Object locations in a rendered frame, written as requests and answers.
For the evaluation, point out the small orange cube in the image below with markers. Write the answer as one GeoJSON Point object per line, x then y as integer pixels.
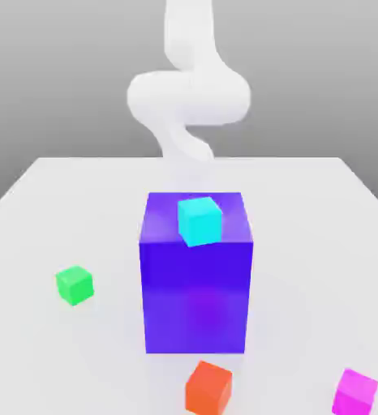
{"type": "Point", "coordinates": [208, 389]}

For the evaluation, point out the large purple box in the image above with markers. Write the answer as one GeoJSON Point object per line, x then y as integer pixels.
{"type": "Point", "coordinates": [195, 298]}

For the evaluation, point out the small cyan cube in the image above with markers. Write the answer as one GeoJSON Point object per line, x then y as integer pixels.
{"type": "Point", "coordinates": [199, 223]}

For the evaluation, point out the small green cube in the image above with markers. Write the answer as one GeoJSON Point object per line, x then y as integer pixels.
{"type": "Point", "coordinates": [74, 285]}

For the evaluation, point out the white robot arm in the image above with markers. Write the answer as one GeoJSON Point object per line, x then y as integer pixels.
{"type": "Point", "coordinates": [189, 97]}

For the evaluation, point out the small magenta cube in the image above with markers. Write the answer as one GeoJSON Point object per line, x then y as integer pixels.
{"type": "Point", "coordinates": [354, 394]}

